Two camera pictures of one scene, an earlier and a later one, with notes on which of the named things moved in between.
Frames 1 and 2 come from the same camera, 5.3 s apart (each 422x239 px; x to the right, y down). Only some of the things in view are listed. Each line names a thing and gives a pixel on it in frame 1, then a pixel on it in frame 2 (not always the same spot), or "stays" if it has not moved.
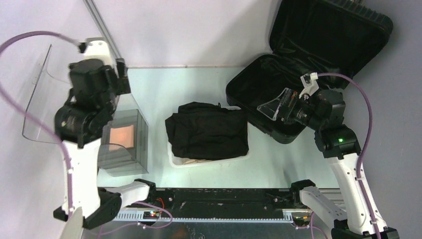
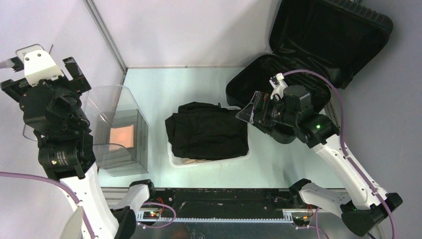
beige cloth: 198,161 stays
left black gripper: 123,86 to 81,83
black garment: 199,131 stays
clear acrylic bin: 124,148 stays
